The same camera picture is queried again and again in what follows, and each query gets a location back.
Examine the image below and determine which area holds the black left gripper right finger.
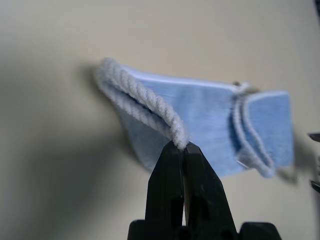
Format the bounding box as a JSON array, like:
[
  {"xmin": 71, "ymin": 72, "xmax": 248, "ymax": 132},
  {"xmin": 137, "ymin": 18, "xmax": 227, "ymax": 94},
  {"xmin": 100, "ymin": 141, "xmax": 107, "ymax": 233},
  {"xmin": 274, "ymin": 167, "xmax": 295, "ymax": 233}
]
[{"xmin": 183, "ymin": 142, "xmax": 237, "ymax": 222}]

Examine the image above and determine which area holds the light blue towel white trim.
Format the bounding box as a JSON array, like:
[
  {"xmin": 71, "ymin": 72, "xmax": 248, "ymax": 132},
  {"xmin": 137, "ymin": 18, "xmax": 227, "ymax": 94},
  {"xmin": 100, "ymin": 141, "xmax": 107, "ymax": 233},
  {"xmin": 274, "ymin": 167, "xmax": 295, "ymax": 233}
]
[{"xmin": 94, "ymin": 56, "xmax": 295, "ymax": 179}]

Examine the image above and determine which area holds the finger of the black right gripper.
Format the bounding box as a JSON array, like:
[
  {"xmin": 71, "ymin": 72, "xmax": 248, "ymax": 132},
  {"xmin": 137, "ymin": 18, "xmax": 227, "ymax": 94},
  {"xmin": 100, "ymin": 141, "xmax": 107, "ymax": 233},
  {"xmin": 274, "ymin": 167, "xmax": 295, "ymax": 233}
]
[
  {"xmin": 310, "ymin": 179, "xmax": 320, "ymax": 195},
  {"xmin": 306, "ymin": 132, "xmax": 320, "ymax": 144}
]

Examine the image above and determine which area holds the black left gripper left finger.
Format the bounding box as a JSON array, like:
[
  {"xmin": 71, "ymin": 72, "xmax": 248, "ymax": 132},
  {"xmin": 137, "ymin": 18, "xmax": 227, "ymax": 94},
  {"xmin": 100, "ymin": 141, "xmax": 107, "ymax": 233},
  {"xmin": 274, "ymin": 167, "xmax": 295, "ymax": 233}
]
[{"xmin": 145, "ymin": 139, "xmax": 185, "ymax": 222}]

